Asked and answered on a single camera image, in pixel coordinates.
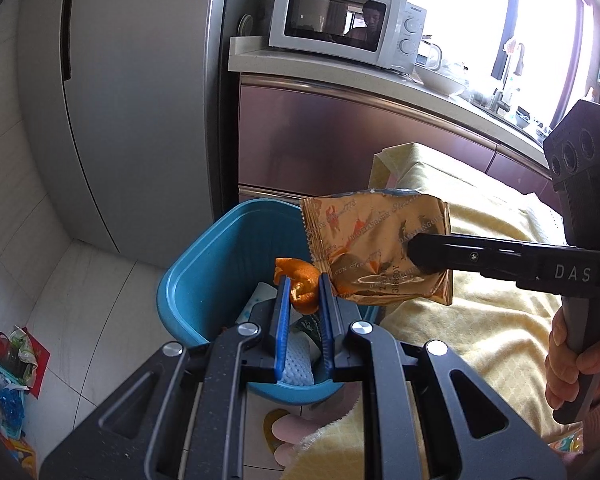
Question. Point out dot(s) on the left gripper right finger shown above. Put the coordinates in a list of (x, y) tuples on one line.
[(332, 328)]

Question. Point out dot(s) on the white ceramic bowl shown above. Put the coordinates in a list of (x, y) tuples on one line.
[(441, 84)]

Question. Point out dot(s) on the electric glass kettle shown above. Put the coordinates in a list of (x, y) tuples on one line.
[(429, 55)]

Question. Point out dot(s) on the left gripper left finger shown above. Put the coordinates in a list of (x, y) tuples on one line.
[(279, 327)]

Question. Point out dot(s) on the silver refrigerator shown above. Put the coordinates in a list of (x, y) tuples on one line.
[(119, 100)]

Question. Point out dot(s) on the kitchen window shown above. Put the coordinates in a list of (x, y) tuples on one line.
[(527, 48)]

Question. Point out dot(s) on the golden snack wrapper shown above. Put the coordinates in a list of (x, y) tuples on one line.
[(360, 240)]

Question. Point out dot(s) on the white microwave oven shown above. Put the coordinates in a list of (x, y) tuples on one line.
[(380, 33)]

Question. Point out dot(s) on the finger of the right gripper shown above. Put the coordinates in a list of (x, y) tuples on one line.
[(433, 253)]

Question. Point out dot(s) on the blue plastic trash bin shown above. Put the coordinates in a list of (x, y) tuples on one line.
[(201, 295)]

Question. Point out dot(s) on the yellow quilted tablecloth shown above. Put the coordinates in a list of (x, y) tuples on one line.
[(498, 329)]

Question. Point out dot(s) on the orange peel piece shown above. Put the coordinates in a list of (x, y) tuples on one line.
[(304, 283)]

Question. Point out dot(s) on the person's right hand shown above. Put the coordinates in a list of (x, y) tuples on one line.
[(564, 366)]

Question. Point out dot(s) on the teal basket of clutter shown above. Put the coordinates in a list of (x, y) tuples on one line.
[(23, 363)]

